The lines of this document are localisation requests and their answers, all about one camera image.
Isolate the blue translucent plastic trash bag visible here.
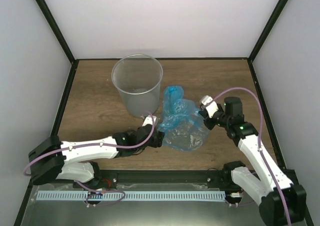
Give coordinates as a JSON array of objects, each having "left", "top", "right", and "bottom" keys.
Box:
[{"left": 158, "top": 86, "right": 208, "bottom": 152}]

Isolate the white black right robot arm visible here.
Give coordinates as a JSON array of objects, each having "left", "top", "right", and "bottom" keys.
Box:
[{"left": 199, "top": 95, "right": 307, "bottom": 225}]

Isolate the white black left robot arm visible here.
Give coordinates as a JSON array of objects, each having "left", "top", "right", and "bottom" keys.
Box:
[{"left": 23, "top": 124, "right": 165, "bottom": 188}]

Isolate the translucent grey plastic trash bin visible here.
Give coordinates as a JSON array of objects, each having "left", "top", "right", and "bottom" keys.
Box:
[{"left": 111, "top": 54, "right": 164, "bottom": 117}]

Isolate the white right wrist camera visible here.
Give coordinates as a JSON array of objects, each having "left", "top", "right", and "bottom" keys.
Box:
[{"left": 199, "top": 95, "right": 219, "bottom": 119}]

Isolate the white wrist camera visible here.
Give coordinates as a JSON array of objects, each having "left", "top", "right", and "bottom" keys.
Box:
[
  {"left": 199, "top": 95, "right": 219, "bottom": 119},
  {"left": 142, "top": 115, "right": 158, "bottom": 127}
]

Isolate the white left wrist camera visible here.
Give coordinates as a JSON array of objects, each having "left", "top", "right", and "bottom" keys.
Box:
[{"left": 142, "top": 115, "right": 158, "bottom": 127}]

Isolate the black aluminium front rail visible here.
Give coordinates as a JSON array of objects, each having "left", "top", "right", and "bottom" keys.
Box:
[{"left": 31, "top": 169, "right": 296, "bottom": 184}]

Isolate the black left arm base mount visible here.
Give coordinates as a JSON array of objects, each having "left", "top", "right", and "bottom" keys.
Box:
[{"left": 82, "top": 170, "right": 118, "bottom": 189}]

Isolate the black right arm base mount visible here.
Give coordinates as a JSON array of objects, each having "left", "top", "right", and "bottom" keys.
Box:
[{"left": 206, "top": 161, "right": 246, "bottom": 189}]

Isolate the light blue slotted cable duct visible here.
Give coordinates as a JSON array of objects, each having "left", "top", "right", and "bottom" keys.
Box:
[{"left": 36, "top": 190, "right": 226, "bottom": 202}]

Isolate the black frame post right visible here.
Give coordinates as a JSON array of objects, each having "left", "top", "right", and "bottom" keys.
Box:
[{"left": 248, "top": 0, "right": 289, "bottom": 63}]

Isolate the black frame post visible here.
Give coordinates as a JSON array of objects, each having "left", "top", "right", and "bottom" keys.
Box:
[
  {"left": 35, "top": 0, "right": 76, "bottom": 64},
  {"left": 248, "top": 0, "right": 289, "bottom": 63}
]

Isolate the black frame post left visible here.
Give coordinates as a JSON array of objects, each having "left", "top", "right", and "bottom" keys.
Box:
[{"left": 35, "top": 0, "right": 76, "bottom": 64}]

